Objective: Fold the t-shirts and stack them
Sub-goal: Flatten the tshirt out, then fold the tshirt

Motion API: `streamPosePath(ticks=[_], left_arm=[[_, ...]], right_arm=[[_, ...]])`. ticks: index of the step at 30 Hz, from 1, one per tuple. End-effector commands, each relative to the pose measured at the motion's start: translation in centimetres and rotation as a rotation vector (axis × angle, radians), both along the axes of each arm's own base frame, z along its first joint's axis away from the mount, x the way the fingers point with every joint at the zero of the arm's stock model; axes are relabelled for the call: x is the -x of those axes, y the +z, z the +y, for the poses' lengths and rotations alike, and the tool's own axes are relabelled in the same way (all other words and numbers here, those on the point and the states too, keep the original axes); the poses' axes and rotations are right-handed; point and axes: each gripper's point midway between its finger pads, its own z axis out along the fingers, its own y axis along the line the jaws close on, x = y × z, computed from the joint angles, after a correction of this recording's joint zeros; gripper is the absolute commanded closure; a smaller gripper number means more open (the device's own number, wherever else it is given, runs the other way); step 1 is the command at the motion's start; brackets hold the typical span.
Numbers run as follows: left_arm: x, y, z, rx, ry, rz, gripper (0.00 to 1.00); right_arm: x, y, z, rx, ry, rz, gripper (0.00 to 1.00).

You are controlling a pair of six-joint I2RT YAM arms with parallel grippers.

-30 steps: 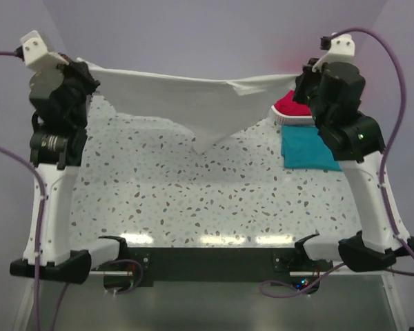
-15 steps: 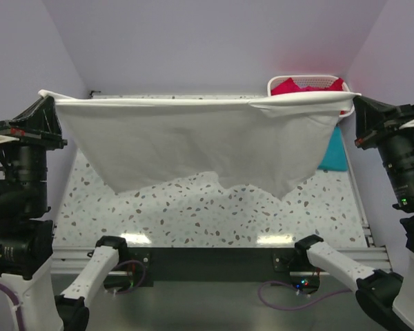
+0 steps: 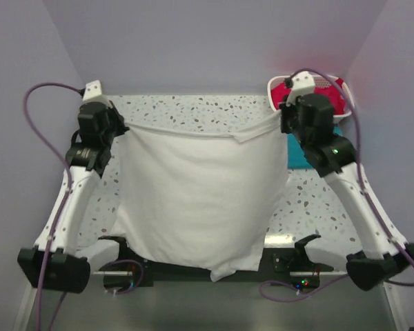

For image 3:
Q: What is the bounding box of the white t shirt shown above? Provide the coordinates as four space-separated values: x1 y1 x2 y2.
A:
112 114 288 281

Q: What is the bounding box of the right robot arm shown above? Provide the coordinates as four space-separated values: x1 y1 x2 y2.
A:
279 93 414 291

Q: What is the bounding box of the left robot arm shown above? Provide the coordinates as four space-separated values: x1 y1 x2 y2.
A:
17 101 129 294

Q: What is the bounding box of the red t shirt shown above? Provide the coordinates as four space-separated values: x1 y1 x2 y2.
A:
267 76 351 120

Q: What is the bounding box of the folded teal t shirt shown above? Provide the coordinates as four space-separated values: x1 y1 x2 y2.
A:
286 126 344 170

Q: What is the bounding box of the white plastic laundry basket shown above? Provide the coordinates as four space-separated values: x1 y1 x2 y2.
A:
267 74 353 124

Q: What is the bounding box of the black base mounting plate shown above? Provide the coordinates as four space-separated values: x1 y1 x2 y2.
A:
102 234 333 293

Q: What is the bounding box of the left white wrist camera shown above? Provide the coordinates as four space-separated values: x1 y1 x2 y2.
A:
82 80 103 103

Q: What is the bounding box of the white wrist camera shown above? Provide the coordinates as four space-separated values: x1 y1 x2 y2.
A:
284 71 315 104
82 80 103 103

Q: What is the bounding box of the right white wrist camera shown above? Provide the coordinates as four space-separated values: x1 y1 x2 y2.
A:
284 71 315 104

